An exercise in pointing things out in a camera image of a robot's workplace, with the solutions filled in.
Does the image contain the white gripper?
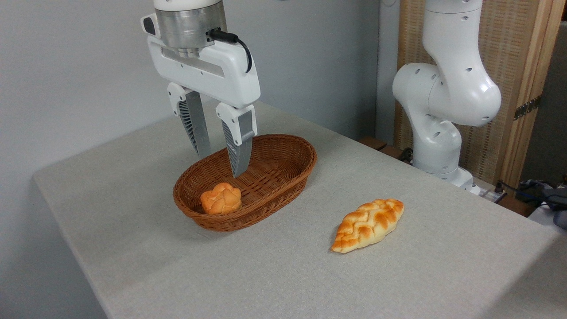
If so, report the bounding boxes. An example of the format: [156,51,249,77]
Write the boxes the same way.
[147,35,261,179]

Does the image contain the long braided bread loaf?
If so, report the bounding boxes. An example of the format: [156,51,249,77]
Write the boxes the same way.
[330,198,405,254]

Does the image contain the round orange bread roll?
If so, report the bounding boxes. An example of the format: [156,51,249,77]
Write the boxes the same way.
[200,183,242,216]

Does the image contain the brown oval wicker basket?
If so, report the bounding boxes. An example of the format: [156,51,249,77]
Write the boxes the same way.
[173,134,318,232]

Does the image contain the wooden woven folding screen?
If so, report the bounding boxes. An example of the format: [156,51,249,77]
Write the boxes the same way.
[394,0,567,187]

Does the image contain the dark metal screen hinge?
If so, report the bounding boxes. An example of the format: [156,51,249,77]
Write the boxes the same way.
[513,95,542,121]

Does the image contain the blue-grey bundle of cloth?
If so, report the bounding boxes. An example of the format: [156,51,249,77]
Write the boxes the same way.
[520,179,567,230]

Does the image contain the black gripper cable with plug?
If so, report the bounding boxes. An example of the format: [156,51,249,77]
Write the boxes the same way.
[206,27,253,74]

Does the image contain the small white wrist bracket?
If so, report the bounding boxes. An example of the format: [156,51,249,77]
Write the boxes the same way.
[141,13,161,39]

